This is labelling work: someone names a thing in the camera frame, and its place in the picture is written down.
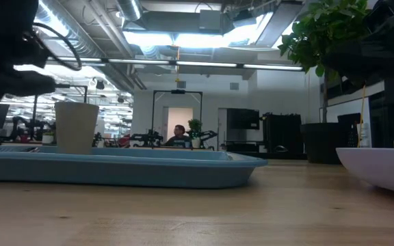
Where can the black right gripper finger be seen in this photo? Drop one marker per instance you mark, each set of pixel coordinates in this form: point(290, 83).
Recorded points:
point(349, 61)

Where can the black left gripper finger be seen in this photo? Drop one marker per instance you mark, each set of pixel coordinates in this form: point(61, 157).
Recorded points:
point(26, 83)

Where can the beige ribbed cup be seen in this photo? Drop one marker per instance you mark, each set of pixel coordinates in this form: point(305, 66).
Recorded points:
point(76, 126)

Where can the lavender plate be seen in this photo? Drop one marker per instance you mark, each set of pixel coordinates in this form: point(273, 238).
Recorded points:
point(381, 167)

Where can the blue plastic tray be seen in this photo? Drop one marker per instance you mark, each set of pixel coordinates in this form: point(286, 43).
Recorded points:
point(115, 171)

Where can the green leafy plant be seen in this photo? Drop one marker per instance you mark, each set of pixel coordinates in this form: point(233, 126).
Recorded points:
point(320, 37)

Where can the black plant pot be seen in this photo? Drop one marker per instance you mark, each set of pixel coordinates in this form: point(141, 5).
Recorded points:
point(320, 143)

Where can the black cabinet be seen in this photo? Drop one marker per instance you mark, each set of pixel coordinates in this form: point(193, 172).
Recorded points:
point(282, 136)

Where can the long ceiling light strip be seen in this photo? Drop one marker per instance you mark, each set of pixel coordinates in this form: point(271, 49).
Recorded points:
point(204, 64)

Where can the person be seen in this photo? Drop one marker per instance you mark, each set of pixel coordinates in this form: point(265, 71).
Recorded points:
point(179, 131)

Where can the small plant in white pot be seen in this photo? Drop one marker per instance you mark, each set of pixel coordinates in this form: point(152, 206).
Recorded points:
point(195, 128)

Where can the black wall monitor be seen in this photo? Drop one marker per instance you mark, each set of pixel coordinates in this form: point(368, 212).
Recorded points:
point(243, 119)

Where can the black background workcell frame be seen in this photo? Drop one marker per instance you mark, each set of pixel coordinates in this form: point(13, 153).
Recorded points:
point(178, 91)

